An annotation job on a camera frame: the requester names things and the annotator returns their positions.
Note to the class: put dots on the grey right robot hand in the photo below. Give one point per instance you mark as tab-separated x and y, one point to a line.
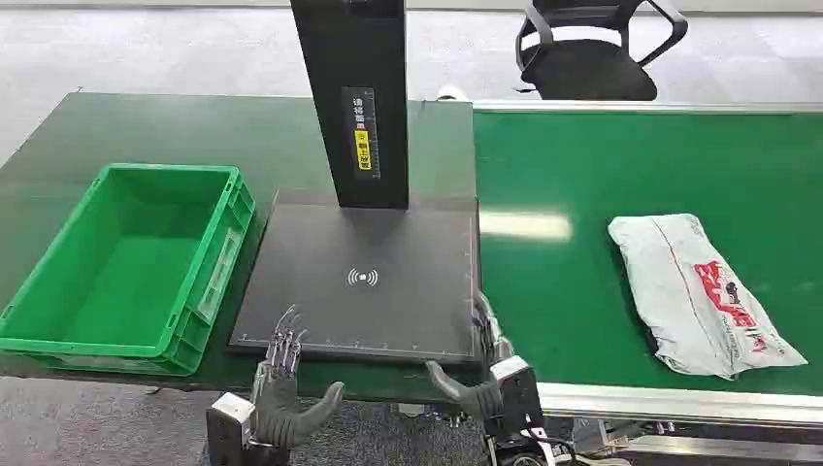
479	392

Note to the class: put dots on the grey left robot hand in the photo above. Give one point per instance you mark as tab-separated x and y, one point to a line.
278	399

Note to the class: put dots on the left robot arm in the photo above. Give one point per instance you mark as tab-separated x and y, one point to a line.
234	432

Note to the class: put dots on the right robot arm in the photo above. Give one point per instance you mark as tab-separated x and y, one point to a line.
517	411

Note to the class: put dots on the black scanner stand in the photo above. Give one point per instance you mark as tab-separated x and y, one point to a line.
360	257

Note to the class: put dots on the green plastic crate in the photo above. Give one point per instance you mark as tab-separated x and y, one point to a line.
125	270

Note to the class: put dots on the green conveyor belt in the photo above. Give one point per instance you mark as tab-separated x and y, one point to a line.
649	244

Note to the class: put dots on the white plastic parcel bag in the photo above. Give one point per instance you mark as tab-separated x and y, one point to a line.
697	296

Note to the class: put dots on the black office chair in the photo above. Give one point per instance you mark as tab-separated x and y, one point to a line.
588	54

